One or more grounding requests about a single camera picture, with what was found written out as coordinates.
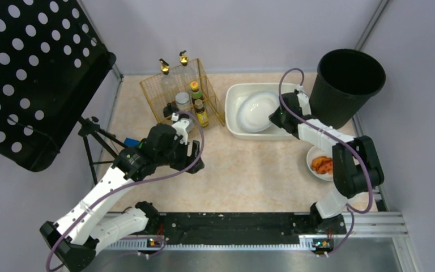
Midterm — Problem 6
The white plate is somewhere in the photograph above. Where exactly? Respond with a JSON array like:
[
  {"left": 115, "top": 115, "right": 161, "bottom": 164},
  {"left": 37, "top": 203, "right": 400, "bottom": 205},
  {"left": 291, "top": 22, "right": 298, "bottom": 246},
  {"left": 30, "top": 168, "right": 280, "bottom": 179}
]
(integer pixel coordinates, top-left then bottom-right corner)
[{"left": 236, "top": 91, "right": 279, "bottom": 133}]

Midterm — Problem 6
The small yellow spice jar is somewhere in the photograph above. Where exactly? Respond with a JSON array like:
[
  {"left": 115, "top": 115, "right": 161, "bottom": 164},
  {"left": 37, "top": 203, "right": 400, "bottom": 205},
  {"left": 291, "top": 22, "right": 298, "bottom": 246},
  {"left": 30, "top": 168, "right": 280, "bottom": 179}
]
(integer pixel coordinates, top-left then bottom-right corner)
[{"left": 194, "top": 99, "right": 209, "bottom": 128}]

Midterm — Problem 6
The black lid glass jar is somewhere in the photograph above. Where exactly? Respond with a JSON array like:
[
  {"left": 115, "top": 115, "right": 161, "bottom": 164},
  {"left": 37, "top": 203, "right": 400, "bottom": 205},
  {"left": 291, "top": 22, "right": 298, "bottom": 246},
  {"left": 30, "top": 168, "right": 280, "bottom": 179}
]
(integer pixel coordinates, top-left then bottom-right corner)
[{"left": 163, "top": 103, "right": 179, "bottom": 119}]

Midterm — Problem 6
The sauce bottle yellow cap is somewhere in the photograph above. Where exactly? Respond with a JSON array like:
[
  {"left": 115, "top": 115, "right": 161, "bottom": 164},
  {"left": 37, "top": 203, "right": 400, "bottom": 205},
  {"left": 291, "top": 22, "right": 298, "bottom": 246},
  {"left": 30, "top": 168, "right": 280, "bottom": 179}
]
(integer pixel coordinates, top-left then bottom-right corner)
[{"left": 190, "top": 80, "right": 203, "bottom": 104}]

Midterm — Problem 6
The white bowl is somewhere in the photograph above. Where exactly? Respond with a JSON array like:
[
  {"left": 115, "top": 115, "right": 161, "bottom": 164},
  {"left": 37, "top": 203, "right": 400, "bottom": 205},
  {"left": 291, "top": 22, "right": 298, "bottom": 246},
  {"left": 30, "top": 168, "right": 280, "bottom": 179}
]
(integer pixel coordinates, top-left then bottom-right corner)
[{"left": 306, "top": 146, "right": 334, "bottom": 182}]

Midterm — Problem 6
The oil bottle with dark liquid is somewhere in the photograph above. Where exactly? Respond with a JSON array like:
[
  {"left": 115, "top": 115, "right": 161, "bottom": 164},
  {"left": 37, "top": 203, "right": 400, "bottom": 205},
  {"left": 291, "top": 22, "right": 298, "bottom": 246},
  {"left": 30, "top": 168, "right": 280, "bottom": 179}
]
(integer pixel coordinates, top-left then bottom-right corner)
[{"left": 159, "top": 58, "right": 179, "bottom": 104}]

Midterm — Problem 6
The clear oil bottle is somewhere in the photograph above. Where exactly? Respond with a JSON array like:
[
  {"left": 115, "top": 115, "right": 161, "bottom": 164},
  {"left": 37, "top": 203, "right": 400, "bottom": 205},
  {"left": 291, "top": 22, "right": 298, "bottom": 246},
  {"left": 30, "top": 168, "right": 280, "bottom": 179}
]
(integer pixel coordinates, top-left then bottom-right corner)
[{"left": 179, "top": 50, "right": 198, "bottom": 93}]

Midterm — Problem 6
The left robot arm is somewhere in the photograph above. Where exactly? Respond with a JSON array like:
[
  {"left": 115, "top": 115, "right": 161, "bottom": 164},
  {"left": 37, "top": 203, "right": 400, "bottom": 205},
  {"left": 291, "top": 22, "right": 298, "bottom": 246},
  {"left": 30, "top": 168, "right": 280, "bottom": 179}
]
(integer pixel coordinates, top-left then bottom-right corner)
[{"left": 40, "top": 119, "right": 204, "bottom": 271}]

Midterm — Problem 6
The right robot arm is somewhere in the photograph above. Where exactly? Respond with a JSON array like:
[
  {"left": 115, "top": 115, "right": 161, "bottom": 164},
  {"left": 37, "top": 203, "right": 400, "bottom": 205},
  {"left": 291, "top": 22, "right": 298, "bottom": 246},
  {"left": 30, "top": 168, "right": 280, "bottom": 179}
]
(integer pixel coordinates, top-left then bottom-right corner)
[{"left": 269, "top": 92, "right": 385, "bottom": 233}]

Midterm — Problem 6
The colourful toy block stack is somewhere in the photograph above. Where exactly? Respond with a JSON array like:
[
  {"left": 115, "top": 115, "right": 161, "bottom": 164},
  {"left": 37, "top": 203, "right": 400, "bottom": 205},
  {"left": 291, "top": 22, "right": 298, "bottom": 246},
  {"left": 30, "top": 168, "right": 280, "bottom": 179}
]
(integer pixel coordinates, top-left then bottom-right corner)
[{"left": 123, "top": 138, "right": 140, "bottom": 147}]

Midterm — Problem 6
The white rectangular basin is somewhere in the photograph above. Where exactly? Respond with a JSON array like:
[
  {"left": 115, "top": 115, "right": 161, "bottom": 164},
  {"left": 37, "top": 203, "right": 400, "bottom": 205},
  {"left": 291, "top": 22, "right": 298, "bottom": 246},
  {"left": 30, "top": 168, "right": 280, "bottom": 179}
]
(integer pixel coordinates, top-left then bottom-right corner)
[{"left": 225, "top": 83, "right": 292, "bottom": 141}]

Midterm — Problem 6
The orange shrimp in bowl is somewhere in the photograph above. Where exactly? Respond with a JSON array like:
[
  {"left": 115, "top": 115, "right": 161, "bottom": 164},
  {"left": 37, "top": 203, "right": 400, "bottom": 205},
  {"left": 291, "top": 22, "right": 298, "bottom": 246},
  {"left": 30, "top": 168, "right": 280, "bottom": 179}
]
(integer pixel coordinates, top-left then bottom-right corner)
[{"left": 310, "top": 156, "right": 333, "bottom": 175}]

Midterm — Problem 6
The black trash bin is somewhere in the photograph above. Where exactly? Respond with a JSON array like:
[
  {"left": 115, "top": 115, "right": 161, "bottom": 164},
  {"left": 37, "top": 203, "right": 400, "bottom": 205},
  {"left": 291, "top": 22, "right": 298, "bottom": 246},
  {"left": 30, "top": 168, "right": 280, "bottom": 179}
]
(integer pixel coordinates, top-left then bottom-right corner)
[{"left": 309, "top": 49, "right": 386, "bottom": 129}]

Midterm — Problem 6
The black tripod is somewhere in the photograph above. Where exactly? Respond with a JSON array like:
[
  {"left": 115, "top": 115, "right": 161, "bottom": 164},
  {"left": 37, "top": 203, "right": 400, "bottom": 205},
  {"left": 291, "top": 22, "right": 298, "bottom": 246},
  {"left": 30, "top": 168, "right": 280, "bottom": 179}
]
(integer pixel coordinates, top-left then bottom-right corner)
[{"left": 78, "top": 116, "right": 128, "bottom": 184}]

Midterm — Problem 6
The black perforated panel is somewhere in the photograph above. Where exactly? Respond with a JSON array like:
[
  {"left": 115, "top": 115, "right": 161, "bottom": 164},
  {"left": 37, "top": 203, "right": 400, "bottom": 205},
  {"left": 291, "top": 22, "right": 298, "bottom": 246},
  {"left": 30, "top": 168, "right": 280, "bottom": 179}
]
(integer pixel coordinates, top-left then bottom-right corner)
[{"left": 0, "top": 1, "right": 116, "bottom": 172}]

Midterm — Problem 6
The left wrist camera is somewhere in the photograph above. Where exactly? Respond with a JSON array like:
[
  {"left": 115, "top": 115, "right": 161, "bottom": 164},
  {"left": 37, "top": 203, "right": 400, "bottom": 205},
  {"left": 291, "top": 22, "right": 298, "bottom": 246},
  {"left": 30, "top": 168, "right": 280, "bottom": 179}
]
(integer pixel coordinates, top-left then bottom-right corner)
[{"left": 171, "top": 113, "right": 194, "bottom": 145}]

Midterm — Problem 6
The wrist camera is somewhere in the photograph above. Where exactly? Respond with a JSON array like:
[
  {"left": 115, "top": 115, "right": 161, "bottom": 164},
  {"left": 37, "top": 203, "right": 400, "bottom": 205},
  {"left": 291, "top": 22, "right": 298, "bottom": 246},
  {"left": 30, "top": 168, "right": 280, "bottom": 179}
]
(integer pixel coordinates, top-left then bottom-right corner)
[
  {"left": 171, "top": 113, "right": 194, "bottom": 145},
  {"left": 295, "top": 84, "right": 312, "bottom": 116}
]

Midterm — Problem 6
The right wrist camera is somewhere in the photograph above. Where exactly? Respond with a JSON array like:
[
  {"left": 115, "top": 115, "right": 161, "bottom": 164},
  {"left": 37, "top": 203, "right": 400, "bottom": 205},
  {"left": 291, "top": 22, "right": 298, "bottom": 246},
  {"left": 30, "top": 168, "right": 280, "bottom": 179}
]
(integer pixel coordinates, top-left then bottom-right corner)
[{"left": 295, "top": 84, "right": 312, "bottom": 116}]

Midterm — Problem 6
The gold wire rack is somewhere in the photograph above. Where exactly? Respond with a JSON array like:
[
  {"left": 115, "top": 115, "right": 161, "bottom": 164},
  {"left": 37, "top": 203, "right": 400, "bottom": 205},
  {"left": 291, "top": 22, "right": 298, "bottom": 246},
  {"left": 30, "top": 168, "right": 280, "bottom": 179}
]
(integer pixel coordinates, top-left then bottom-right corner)
[{"left": 140, "top": 58, "right": 225, "bottom": 129}]

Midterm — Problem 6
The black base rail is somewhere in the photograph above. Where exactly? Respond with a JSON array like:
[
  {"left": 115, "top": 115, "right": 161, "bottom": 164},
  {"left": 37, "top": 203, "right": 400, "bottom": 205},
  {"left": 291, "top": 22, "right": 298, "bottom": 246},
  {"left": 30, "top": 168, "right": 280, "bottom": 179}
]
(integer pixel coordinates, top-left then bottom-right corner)
[{"left": 149, "top": 212, "right": 347, "bottom": 245}]

